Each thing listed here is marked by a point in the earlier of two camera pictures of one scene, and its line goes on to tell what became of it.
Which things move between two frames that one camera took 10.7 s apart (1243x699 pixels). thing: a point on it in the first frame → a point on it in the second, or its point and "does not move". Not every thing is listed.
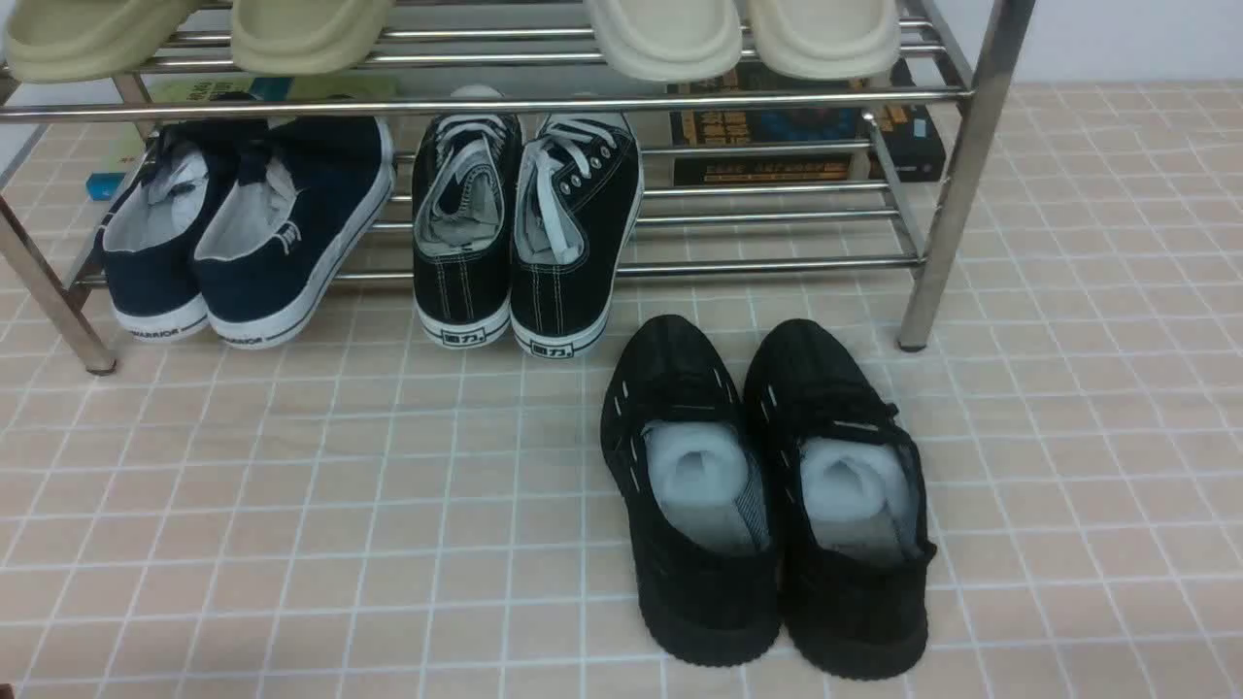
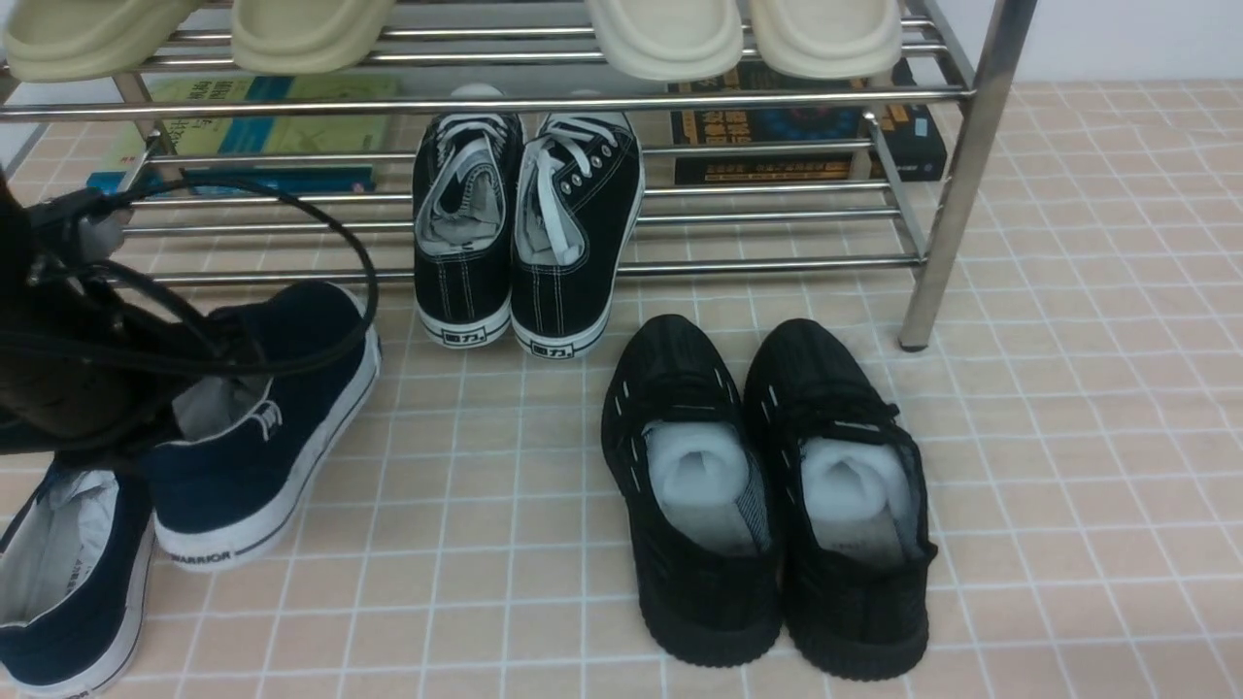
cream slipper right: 832,40 does not move
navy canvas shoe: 150,236 → 75,574
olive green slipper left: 83,41 does not move
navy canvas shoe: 276,249 → 252,437
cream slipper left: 667,40 does not move
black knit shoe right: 843,480 does not move
